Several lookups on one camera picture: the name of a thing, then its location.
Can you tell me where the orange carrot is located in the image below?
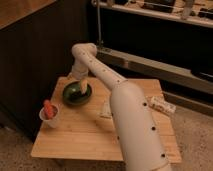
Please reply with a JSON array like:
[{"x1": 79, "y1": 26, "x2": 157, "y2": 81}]
[{"x1": 44, "y1": 100, "x2": 56, "y2": 119}]

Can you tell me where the dark wooden cabinet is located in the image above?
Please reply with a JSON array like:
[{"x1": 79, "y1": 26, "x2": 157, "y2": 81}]
[{"x1": 0, "y1": 0, "x2": 89, "y2": 140}]

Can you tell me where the white patterned tube package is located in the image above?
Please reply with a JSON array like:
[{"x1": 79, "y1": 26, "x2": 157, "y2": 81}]
[{"x1": 147, "y1": 96, "x2": 176, "y2": 115}]

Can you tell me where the green bowl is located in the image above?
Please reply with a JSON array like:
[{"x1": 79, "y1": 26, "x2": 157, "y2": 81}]
[{"x1": 62, "y1": 81, "x2": 92, "y2": 106}]

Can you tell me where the white sponge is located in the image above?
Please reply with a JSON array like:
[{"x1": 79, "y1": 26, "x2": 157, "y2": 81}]
[{"x1": 100, "y1": 101, "x2": 112, "y2": 119}]

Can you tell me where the white paper cup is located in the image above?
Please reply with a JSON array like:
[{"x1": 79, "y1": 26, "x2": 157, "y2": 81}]
[{"x1": 39, "y1": 104, "x2": 59, "y2": 128}]

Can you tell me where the metal shelf rack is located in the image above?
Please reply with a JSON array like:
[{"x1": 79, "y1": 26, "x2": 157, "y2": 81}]
[{"x1": 89, "y1": 0, "x2": 213, "y2": 116}]

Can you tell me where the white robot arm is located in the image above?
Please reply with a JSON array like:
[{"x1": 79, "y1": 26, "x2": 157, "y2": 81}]
[{"x1": 71, "y1": 43, "x2": 172, "y2": 171}]

